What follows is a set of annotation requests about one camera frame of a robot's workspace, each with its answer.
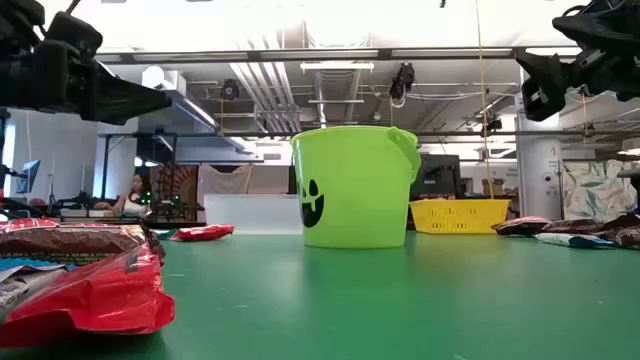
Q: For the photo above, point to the white round column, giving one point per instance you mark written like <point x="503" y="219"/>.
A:
<point x="537" y="165"/>

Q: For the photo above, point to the brown Snickers bar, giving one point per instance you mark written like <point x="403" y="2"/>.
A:
<point x="65" y="240"/>
<point x="520" y="226"/>
<point x="575" y="226"/>
<point x="627" y="235"/>

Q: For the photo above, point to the yellow plastic basket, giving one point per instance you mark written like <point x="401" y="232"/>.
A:
<point x="460" y="217"/>

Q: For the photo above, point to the computer monitor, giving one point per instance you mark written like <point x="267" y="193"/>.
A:
<point x="29" y="176"/>

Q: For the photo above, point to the red KitKat bar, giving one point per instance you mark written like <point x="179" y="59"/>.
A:
<point x="100" y="300"/>
<point x="205" y="232"/>
<point x="25" y="225"/>

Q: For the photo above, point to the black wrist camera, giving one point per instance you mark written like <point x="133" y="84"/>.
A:
<point x="75" y="35"/>
<point x="590" y="25"/>

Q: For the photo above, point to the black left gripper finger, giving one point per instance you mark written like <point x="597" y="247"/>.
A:
<point x="120" y="102"/>

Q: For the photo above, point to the cardboard box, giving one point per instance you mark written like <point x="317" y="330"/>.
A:
<point x="494" y="187"/>

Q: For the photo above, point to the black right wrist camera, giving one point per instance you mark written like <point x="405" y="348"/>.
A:
<point x="590" y="25"/>

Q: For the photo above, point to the patterned cloth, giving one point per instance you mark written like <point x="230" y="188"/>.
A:
<point x="595" y="190"/>

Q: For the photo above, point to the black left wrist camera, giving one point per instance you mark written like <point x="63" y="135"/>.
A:
<point x="75" y="35"/>

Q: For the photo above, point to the lime green halloween bucket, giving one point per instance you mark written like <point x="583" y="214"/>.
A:
<point x="360" y="200"/>

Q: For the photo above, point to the white blue Hershey's bar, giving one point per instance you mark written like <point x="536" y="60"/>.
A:
<point x="20" y="287"/>
<point x="575" y="241"/>
<point x="165" y="234"/>

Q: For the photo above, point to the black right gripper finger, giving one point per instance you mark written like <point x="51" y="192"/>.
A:
<point x="545" y="80"/>

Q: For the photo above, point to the person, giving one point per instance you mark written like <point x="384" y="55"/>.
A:
<point x="132" y="202"/>

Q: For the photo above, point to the small black ceiling camera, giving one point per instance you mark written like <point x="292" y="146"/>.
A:
<point x="230" y="90"/>

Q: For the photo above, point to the black cabinet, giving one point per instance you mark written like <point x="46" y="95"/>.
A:
<point x="440" y="175"/>

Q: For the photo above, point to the grey overhead frame beam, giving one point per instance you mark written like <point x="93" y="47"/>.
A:
<point x="250" y="55"/>

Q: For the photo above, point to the black ceiling-hung camera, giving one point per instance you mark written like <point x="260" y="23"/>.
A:
<point x="402" y="80"/>

